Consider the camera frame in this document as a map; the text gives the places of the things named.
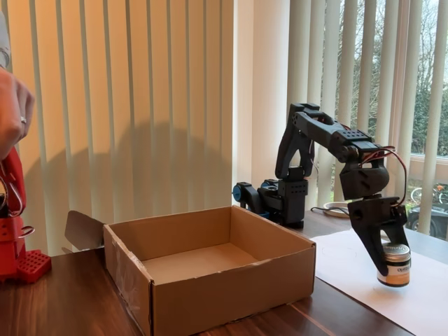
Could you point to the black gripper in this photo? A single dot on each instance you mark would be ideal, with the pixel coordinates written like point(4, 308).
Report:
point(374, 212)

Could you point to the small jar with silver lid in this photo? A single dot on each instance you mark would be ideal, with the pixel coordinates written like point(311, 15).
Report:
point(397, 269)

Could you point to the red leader robot arm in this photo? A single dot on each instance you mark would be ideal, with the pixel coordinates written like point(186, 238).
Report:
point(8, 245)

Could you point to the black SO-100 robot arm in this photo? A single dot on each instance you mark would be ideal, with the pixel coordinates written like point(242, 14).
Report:
point(315, 126)

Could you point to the open brown cardboard box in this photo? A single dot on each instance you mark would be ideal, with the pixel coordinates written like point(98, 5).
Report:
point(227, 297)

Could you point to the person's bare hand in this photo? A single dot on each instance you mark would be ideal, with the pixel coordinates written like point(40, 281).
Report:
point(12, 105)

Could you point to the dark parked car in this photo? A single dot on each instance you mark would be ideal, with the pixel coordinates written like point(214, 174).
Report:
point(413, 218)

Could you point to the white paper sheet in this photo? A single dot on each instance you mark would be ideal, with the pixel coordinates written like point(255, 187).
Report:
point(350, 266)

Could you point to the masking tape roll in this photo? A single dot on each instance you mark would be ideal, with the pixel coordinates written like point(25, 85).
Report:
point(334, 210)

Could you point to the parked bicycle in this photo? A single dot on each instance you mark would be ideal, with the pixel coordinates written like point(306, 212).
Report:
point(438, 189)

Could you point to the black blue table clamp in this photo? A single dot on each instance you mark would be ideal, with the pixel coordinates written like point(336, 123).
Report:
point(250, 196)

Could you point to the white vertical blind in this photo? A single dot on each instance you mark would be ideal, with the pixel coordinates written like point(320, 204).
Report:
point(105, 105)
point(297, 70)

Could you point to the red perforated base block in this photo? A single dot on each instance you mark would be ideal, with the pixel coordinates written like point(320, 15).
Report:
point(33, 266)

